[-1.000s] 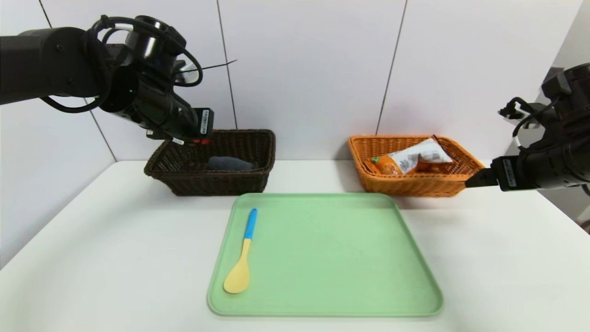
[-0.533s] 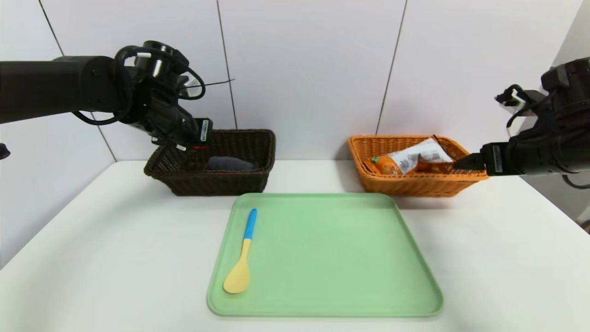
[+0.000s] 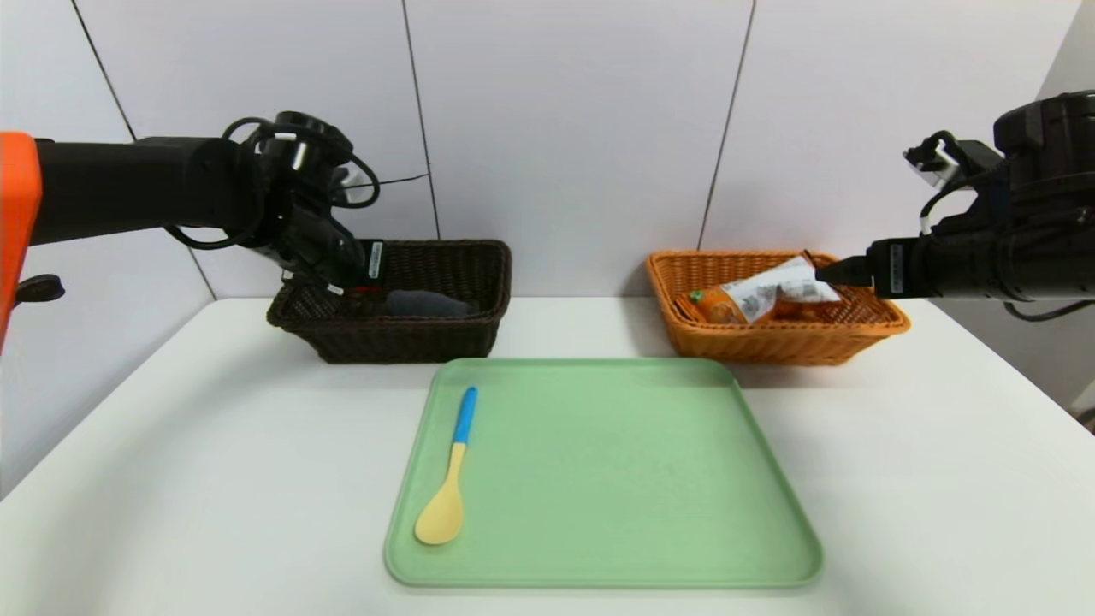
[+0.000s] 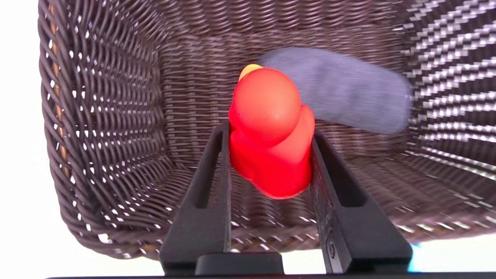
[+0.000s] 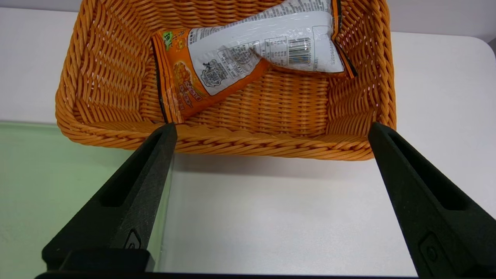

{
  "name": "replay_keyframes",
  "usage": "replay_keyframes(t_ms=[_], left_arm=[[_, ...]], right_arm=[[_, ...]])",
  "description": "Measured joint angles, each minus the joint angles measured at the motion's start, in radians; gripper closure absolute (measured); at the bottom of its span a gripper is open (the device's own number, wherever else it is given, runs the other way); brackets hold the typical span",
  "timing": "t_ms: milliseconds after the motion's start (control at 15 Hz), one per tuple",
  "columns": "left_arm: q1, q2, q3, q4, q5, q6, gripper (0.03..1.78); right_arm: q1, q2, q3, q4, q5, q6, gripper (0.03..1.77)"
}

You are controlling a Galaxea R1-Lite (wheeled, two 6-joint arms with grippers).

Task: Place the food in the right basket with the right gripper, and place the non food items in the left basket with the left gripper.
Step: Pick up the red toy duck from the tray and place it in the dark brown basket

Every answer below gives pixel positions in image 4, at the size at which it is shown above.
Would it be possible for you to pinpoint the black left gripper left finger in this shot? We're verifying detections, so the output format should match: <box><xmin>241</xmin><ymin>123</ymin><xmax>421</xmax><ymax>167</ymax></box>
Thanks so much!
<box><xmin>160</xmin><ymin>122</ymin><xmax>232</xmax><ymax>276</ymax></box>

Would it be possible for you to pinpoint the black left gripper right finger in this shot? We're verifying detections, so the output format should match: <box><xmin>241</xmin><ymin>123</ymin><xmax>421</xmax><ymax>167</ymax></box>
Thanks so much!
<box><xmin>310</xmin><ymin>130</ymin><xmax>413</xmax><ymax>274</ymax></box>

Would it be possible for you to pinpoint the red rubber duck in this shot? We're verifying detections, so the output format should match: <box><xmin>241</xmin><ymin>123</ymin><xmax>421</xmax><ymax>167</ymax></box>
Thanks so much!
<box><xmin>228</xmin><ymin>64</ymin><xmax>315</xmax><ymax>200</ymax></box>

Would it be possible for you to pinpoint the dark grey towel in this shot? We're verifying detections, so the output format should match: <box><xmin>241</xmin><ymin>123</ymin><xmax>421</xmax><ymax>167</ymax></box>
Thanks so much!
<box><xmin>258</xmin><ymin>46</ymin><xmax>412</xmax><ymax>135</ymax></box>

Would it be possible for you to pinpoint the dark brown wicker basket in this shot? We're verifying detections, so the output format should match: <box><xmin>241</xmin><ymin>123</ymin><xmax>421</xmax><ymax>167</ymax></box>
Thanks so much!
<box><xmin>38</xmin><ymin>0</ymin><xmax>496</xmax><ymax>260</ymax></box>

